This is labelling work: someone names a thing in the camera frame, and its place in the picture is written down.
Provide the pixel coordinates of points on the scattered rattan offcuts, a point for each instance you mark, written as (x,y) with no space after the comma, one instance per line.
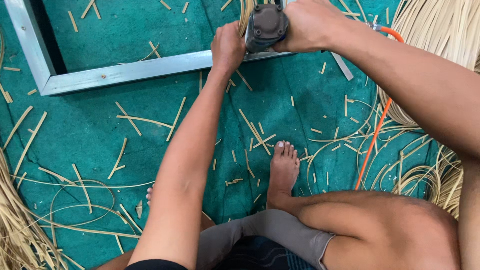
(258,133)

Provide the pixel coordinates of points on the frayed heap of rattan strips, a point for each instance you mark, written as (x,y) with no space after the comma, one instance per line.
(18,232)

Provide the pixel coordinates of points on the person's foot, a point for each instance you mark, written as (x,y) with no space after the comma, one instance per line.
(283,172)
(149,195)

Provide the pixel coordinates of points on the person's left fingers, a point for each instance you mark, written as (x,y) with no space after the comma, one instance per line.
(228,32)

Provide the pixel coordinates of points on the person's right hand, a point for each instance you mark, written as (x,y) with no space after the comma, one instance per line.
(315,24)

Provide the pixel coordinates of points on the person's right foot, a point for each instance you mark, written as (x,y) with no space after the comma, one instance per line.
(283,172)

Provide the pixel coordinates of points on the person's left hand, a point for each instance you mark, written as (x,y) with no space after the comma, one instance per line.
(227,50)

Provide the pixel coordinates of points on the large bundle of rattan strips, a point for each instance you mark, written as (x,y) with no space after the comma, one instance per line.
(438,26)

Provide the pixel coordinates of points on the grey metal frame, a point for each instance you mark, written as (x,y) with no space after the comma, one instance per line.
(120,73)

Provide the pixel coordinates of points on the person's left foot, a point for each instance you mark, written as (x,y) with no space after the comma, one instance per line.
(149,195)

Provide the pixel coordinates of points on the loose coil of rattan strips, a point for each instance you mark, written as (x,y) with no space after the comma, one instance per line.
(423,165)

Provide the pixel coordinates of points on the grey shorts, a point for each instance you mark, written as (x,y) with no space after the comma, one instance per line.
(270,234)

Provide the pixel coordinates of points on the grey pneumatic staple gun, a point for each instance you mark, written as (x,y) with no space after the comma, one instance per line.
(265,27)

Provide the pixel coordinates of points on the grey metal bar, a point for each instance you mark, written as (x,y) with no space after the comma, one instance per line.
(342,66)

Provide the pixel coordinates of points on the long looped rattan strips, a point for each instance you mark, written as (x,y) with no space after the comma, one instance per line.
(84,206)

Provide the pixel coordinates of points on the person's right leg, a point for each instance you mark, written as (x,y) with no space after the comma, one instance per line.
(378,228)

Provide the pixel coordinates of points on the person's right fingers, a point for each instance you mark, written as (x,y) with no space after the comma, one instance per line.
(285,45)

